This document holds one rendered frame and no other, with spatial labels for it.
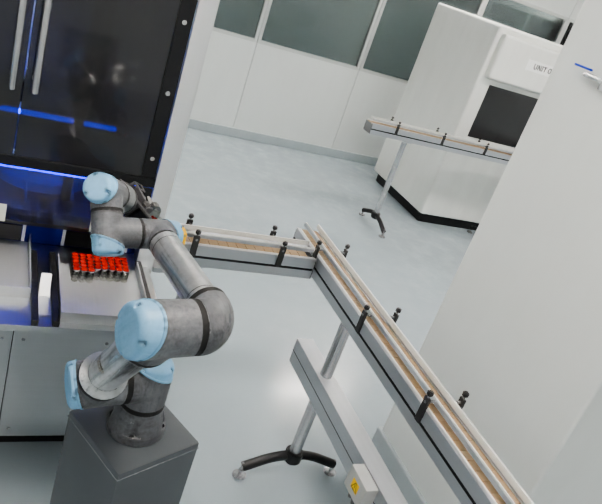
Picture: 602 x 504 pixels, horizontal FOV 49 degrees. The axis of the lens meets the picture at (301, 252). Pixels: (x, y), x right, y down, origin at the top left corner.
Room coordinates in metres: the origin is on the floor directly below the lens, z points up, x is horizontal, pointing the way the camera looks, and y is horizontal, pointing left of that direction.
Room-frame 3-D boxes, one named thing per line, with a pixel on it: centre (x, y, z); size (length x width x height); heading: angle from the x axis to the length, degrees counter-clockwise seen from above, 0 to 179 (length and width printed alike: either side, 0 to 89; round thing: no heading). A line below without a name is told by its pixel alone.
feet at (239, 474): (2.28, -0.26, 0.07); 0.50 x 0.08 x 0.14; 119
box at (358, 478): (1.78, -0.46, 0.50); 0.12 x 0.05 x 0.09; 29
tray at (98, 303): (1.77, 0.55, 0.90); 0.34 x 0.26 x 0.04; 28
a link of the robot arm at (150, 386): (1.36, 0.26, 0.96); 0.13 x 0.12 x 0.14; 129
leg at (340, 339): (2.28, -0.26, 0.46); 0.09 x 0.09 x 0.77; 29
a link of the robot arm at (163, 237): (1.31, 0.22, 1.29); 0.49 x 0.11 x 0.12; 39
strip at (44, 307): (1.63, 0.67, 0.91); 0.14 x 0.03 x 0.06; 28
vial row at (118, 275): (1.85, 0.59, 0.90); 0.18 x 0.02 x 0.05; 118
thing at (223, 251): (2.36, 0.26, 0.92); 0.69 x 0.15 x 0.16; 119
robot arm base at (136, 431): (1.37, 0.26, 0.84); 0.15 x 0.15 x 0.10
